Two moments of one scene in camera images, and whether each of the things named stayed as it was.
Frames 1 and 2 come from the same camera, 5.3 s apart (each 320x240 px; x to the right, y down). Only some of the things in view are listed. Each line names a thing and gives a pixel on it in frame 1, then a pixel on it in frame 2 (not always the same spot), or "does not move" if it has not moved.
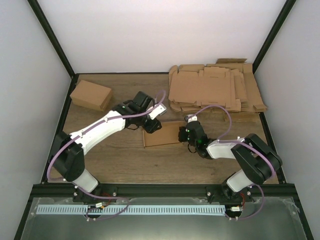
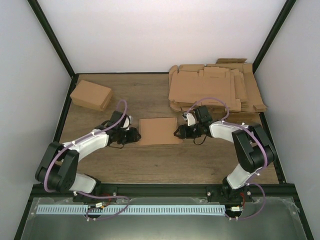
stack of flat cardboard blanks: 230,83 does not move
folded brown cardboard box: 91,95 does not move
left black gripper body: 149,128 → 124,138
